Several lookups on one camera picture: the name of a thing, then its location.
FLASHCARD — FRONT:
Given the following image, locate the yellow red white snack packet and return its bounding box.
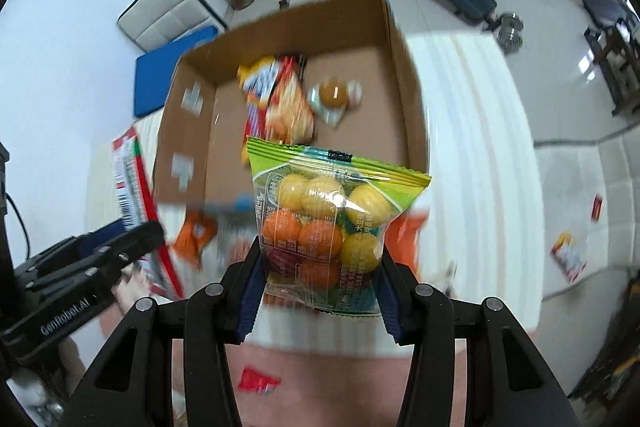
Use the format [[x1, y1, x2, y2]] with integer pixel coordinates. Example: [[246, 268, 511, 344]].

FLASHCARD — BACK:
[[550, 231, 588, 282], [236, 54, 283, 142]]

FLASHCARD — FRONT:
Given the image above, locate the brown wooden chair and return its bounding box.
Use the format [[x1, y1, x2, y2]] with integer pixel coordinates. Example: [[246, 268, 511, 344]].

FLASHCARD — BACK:
[[584, 19, 640, 118]]

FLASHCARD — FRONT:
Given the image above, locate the brown cardboard box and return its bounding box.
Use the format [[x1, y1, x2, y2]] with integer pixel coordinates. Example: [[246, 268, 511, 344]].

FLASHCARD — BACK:
[[150, 0, 431, 218]]

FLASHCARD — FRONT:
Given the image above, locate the black cable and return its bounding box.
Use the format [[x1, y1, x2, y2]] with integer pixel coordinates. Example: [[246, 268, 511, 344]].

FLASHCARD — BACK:
[[4, 192, 32, 269]]

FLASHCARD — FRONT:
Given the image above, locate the round brown pastry packet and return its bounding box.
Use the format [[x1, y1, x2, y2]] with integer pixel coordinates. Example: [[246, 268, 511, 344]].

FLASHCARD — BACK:
[[307, 77, 363, 125]]

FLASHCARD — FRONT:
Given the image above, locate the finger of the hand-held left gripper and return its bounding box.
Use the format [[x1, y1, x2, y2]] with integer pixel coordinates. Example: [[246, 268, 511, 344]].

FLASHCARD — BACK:
[[14, 222, 132, 284], [20, 221, 167, 304]]

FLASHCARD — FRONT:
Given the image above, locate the orange snack packet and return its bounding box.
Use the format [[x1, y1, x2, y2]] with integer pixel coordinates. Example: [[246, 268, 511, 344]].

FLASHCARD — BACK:
[[172, 212, 218, 268], [385, 212, 428, 269]]

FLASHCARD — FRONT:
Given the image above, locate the colourful gumball candy bag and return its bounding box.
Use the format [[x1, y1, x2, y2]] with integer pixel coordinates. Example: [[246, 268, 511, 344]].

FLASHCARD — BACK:
[[246, 137, 432, 317]]

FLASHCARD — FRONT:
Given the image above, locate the chrome dumbbell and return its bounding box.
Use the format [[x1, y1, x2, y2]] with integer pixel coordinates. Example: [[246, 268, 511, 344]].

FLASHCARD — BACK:
[[495, 12, 525, 55]]

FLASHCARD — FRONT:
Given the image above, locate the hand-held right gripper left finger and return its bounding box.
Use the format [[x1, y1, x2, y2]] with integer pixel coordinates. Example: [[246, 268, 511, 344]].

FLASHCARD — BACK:
[[65, 234, 266, 427]]

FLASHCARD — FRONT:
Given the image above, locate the striped tablecloth with cat print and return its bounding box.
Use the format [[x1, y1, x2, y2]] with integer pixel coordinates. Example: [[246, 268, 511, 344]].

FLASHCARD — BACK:
[[85, 32, 546, 427]]

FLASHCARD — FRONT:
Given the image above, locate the blue cushion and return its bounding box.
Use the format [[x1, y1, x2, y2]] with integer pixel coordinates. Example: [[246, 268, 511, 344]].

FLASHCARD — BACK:
[[132, 24, 221, 118]]

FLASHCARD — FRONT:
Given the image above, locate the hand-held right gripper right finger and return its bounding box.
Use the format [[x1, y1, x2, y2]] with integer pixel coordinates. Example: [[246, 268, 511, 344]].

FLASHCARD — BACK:
[[372, 252, 576, 427]]

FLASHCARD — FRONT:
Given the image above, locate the yellow crispy noodle packet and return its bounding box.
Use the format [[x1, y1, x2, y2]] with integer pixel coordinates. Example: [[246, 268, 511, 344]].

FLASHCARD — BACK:
[[262, 57, 317, 145]]

